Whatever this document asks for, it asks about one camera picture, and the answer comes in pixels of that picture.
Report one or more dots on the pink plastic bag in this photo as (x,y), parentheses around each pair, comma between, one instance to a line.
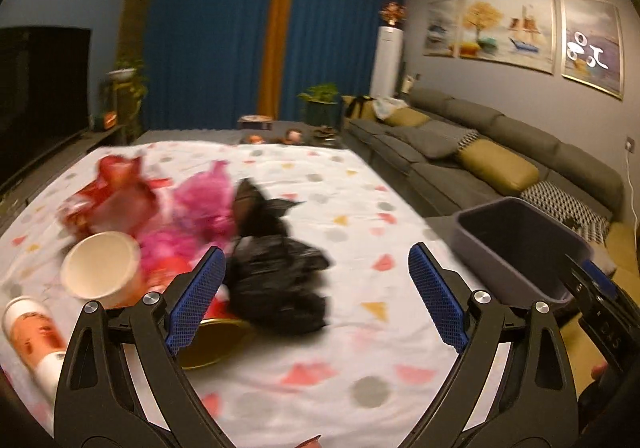
(197,214)

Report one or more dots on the black plastic bag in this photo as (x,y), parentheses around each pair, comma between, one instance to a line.
(270,275)

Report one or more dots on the red white plastic bag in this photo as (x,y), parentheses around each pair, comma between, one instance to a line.
(120,198)

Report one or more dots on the grey cushion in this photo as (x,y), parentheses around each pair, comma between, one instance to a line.
(436,140)

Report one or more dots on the right painting with reflection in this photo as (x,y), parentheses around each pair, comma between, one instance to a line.
(592,45)

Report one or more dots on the flower decoration on conditioner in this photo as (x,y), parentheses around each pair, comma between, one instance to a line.
(393,14)

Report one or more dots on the left landscape painting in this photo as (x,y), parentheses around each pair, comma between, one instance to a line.
(441,28)

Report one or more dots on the green potted plant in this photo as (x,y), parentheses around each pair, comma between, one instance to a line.
(319,104)

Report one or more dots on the grey plastic trash bin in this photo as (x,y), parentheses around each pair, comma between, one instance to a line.
(518,252)

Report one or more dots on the plant on wooden stand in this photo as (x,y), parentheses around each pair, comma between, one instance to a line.
(122,93)

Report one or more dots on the far mustard cushion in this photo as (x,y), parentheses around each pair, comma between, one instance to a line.
(408,117)

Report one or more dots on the orange curtain strip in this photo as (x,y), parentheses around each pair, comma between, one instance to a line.
(273,58)

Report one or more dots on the red round tin can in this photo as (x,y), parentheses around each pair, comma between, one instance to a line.
(220,335)

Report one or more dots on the paper cup orange band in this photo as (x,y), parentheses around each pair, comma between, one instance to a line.
(104,267)
(33,334)

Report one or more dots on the black television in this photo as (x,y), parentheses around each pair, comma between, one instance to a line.
(44,93)

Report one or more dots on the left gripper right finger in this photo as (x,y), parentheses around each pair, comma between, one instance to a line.
(535,404)

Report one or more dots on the blue curtains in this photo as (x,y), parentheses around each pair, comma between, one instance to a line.
(204,57)

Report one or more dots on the white cloth on sofa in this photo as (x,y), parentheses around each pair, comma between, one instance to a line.
(385,107)

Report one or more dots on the middle sailboat painting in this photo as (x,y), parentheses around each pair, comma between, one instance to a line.
(518,33)

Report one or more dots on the black white patterned pillow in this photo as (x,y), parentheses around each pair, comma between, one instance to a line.
(568,210)

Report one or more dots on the grey tv cabinet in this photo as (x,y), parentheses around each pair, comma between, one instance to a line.
(22,189)

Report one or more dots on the white standing air conditioner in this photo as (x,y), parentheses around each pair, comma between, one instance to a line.
(386,61)

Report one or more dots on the dark coffee table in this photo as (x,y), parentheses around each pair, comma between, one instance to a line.
(257,130)

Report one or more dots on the grey sectional sofa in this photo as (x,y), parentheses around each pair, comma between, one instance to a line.
(444,187)

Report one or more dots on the person's hand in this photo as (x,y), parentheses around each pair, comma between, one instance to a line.
(598,371)

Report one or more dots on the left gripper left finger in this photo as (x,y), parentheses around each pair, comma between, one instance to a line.
(96,403)

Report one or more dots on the mustard yellow cushion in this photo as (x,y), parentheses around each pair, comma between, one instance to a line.
(503,170)

